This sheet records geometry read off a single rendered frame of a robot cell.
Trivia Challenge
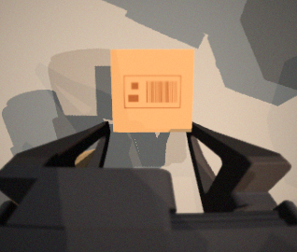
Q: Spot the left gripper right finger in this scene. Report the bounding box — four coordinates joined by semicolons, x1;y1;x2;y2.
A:
186;122;291;213

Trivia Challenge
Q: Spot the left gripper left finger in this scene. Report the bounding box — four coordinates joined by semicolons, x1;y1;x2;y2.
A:
6;121;110;168

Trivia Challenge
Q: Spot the brown cardboard carton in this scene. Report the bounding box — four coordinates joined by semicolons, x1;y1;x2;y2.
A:
110;49;194;133

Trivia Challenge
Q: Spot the tan cardboard carton with label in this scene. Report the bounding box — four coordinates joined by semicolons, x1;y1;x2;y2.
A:
75;149;94;167

